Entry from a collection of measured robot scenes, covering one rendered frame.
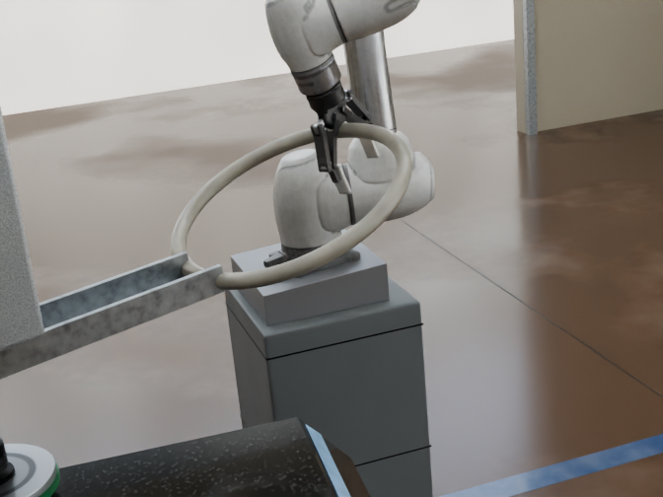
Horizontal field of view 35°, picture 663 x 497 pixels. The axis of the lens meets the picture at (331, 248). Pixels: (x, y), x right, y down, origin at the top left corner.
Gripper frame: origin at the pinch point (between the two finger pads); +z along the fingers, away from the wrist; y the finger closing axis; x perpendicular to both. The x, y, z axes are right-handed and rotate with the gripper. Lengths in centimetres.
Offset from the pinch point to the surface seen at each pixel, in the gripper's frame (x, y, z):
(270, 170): -321, -287, 206
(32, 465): -14, 87, -4
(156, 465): -3, 75, 8
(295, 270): 15.7, 42.9, -9.8
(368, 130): 8.6, 2.3, -10.9
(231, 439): 3, 63, 13
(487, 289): -97, -160, 181
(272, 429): 7, 57, 16
